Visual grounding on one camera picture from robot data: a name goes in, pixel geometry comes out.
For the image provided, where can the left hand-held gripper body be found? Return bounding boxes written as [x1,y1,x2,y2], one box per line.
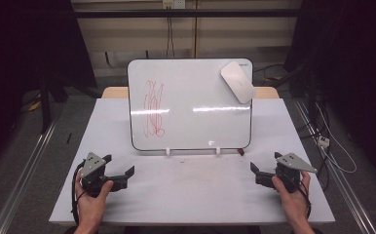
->
[78,151,113,198]

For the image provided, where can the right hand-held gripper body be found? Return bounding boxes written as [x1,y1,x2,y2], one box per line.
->
[273,151,319,193]

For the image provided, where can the white mouse-shaped whiteboard eraser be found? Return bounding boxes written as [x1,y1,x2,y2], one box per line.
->
[220,60,256,105]

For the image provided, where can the white whiteboard with black rim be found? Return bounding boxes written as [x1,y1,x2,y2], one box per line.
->
[127,58,254,152]

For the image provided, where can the person's right hand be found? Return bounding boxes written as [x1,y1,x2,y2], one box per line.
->
[271,170,312,225]

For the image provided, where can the person's left hand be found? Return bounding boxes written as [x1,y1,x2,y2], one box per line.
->
[74,177,115,228]

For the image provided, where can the black metal stand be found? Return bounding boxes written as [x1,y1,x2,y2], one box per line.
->
[39,73,69,135]

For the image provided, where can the black curtain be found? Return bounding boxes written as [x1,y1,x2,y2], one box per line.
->
[282,0,376,188]
[0,0,98,183]

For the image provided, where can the black horizontal bar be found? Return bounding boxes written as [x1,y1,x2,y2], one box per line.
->
[73,9,299,20]

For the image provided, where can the black floor cables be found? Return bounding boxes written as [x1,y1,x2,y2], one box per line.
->
[299,97,331,193]

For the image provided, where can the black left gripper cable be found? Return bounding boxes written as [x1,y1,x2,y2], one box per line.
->
[70,160,87,226]

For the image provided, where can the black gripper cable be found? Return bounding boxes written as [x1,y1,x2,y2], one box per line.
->
[70,160,87,226]
[297,179,313,219]

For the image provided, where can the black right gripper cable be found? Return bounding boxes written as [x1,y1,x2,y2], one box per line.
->
[297,179,313,219]

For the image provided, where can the thin white floor cable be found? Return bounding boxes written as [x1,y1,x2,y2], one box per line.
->
[315,102,357,175]

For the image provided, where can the metal floor rail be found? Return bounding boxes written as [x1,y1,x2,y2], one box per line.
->
[292,97,376,234]
[0,118,59,234]

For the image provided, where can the black hanging cables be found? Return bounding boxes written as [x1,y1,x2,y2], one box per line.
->
[165,16,176,59]

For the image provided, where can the white wall socket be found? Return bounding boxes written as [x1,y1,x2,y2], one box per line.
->
[162,0,187,10]

